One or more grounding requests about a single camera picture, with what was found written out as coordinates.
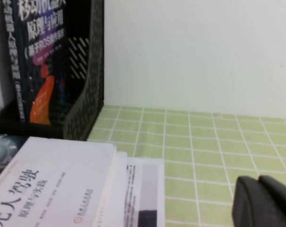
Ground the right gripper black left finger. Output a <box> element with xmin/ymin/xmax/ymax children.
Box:
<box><xmin>232</xmin><ymin>175</ymin><xmax>276</xmax><ymax>227</ymax></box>

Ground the white self-driving book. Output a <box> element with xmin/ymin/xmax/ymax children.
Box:
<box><xmin>0</xmin><ymin>133</ymin><xmax>117</xmax><ymax>227</ymax></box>

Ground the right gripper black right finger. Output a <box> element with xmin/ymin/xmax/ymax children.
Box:
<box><xmin>258</xmin><ymin>175</ymin><xmax>286</xmax><ymax>227</ymax></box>

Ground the green checked tablecloth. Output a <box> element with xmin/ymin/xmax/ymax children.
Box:
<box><xmin>86</xmin><ymin>105</ymin><xmax>286</xmax><ymax>227</ymax></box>

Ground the white brochure with grey rectangle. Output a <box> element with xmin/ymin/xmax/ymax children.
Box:
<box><xmin>124</xmin><ymin>157</ymin><xmax>166</xmax><ymax>227</ymax></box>

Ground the black plastic book holder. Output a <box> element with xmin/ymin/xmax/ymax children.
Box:
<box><xmin>0</xmin><ymin>0</ymin><xmax>105</xmax><ymax>141</ymax></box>

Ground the black robotics book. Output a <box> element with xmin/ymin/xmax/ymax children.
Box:
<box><xmin>2</xmin><ymin>0</ymin><xmax>70</xmax><ymax>126</ymax></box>

